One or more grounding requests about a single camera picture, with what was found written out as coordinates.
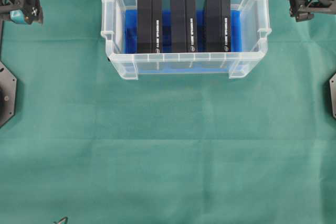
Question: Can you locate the black box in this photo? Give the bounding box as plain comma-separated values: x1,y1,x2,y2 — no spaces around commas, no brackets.
205,0,232,52
170,0,198,53
137,0,163,54

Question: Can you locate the clear plastic storage case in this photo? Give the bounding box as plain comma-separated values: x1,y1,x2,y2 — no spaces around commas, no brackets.
101,0,271,80

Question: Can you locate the blue foam liner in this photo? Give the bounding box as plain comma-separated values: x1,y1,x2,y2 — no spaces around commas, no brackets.
123,10,242,74

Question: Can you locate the green table cloth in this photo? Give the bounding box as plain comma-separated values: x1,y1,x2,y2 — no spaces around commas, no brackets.
1,0,335,223

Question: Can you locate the small black metal clip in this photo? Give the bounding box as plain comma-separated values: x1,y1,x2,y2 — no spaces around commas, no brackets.
53,216,68,224

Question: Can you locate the black aluminium frame rail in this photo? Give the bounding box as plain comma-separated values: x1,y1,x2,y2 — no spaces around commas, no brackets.
0,19,4,56

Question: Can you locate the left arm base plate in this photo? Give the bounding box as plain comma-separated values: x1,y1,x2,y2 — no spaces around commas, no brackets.
0,62,17,127

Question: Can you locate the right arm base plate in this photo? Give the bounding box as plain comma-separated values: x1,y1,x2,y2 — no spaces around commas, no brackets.
329,73,336,119

